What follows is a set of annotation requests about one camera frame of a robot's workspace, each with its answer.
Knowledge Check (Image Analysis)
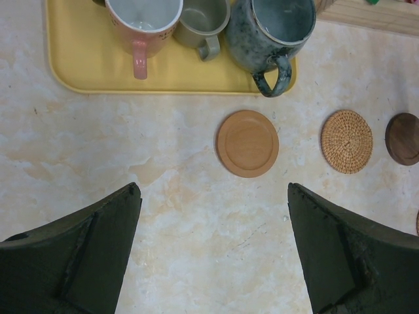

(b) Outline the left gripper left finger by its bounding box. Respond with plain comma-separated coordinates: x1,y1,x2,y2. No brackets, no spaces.
1,183,141,313

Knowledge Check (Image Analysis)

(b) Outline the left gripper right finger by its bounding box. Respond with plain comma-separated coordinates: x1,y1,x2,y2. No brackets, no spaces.
287,183,418,313

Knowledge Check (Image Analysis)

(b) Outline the dark walnut coaster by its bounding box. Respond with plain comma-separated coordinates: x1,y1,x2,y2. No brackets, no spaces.
385,113,418,166

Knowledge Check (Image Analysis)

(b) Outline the light wooden coaster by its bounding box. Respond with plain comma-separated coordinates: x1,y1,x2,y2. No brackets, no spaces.
216,110,280,178

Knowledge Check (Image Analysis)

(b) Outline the large woven rattan coaster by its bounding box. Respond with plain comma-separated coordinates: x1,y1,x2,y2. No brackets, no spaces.
416,211,419,236

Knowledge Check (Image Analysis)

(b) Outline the yellow tray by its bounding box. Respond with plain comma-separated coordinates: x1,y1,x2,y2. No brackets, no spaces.
45,0,298,96

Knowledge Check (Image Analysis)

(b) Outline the dark speckled grey mug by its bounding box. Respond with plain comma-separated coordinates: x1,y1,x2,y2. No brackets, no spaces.
225,0,316,98

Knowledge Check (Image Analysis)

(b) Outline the pink mug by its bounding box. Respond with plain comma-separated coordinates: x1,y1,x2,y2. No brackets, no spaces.
105,0,184,80

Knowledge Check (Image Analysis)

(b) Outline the wooden rack base tray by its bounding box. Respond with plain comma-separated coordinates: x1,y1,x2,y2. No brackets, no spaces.
315,0,418,37

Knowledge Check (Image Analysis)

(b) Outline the purple mug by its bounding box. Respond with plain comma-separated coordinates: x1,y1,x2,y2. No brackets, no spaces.
92,0,105,7

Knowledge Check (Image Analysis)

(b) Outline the small olive mug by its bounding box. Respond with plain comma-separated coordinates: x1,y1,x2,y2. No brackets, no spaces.
173,0,231,61

